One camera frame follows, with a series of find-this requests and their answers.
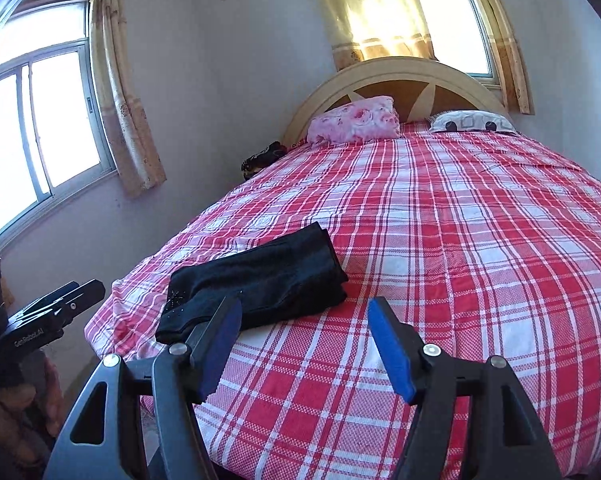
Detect dark floral cloth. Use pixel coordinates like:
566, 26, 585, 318
240, 141, 287, 181

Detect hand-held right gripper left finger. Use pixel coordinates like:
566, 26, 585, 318
43, 294, 244, 480

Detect cream wooden headboard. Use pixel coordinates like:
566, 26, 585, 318
283, 56, 513, 143

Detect red plaid bed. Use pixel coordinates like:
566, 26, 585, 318
84, 127, 601, 480

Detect window behind headboard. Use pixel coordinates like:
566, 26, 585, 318
410, 0, 498, 81

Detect yellow patterned curtain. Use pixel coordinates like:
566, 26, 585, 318
89, 0, 167, 200
463, 0, 535, 116

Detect black pants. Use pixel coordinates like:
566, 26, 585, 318
155, 222, 349, 346

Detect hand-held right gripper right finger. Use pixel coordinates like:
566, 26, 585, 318
367, 296, 563, 480

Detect white patterned pillow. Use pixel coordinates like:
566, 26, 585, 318
427, 110, 516, 134

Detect large sliding window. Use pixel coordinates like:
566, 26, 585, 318
0, 0, 118, 251

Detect pink floral pillow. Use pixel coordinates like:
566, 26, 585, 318
307, 95, 401, 144

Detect sunlit yellow curtain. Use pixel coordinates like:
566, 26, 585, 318
305, 0, 436, 72

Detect person's left hand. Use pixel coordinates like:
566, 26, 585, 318
0, 350, 66, 461

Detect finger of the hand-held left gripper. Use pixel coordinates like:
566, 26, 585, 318
8, 281, 81, 322
28, 280, 106, 333

